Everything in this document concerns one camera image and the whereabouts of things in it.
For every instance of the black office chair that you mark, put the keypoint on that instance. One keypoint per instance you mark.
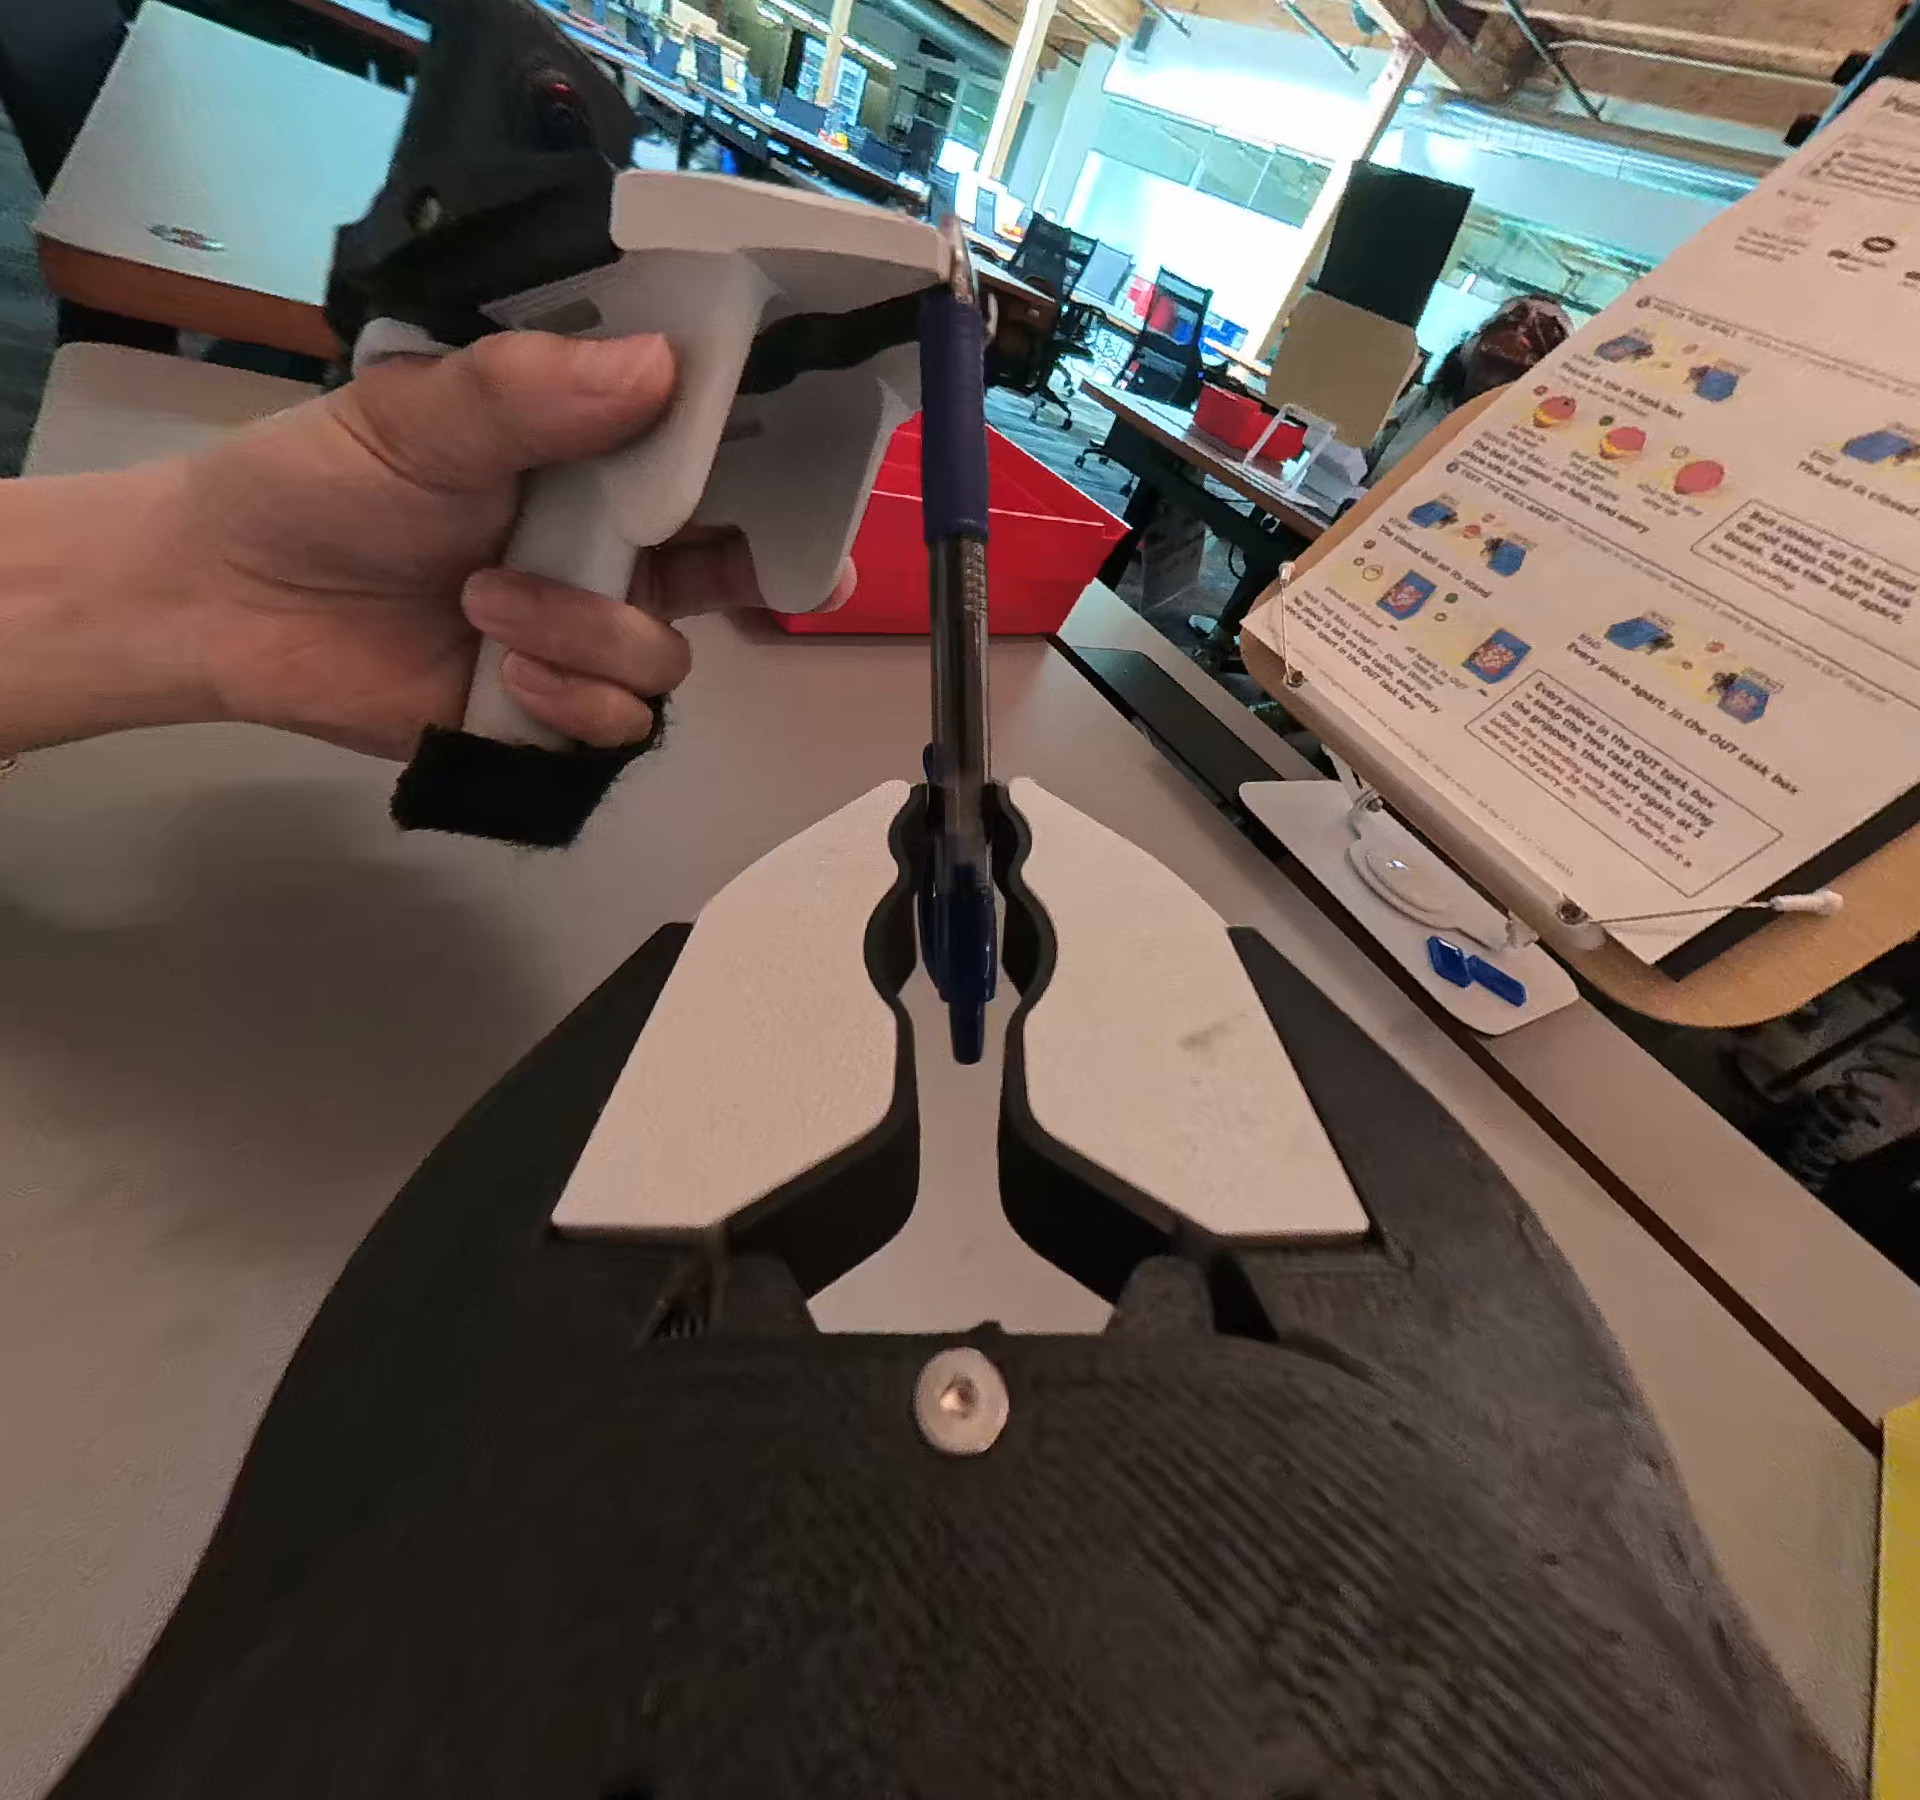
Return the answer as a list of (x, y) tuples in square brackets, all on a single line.
[(1164, 346)]

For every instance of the blue ballpoint pen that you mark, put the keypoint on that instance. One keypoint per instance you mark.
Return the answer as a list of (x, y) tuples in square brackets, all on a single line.
[(954, 631)]

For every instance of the instruction sheet board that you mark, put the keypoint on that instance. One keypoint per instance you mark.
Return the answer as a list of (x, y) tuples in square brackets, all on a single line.
[(1621, 631)]

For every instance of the grey desk with wooden edge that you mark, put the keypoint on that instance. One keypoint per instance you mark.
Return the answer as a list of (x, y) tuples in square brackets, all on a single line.
[(210, 166)]

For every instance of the white stand base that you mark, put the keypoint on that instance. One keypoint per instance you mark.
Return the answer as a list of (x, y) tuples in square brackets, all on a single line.
[(1320, 841)]

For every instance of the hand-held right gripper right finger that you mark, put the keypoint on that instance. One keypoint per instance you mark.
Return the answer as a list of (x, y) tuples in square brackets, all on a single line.
[(1186, 1080)]

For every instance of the person's left hand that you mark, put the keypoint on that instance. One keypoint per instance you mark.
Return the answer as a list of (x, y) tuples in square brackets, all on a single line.
[(330, 570)]

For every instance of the yellow plastic bin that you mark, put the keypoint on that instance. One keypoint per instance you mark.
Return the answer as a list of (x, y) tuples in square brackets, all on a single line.
[(1900, 1621)]

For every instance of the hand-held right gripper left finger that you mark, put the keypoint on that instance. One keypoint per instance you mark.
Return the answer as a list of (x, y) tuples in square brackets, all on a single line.
[(737, 1080)]

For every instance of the blue clip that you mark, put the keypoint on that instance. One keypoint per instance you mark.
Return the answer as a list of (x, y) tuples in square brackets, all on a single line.
[(1471, 977)]

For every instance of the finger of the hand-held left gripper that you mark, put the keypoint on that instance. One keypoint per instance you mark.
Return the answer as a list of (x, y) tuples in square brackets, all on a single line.
[(816, 466), (797, 240)]

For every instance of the red plastic bin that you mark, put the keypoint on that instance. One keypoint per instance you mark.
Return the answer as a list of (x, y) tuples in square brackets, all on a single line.
[(1007, 556), (1246, 427)]

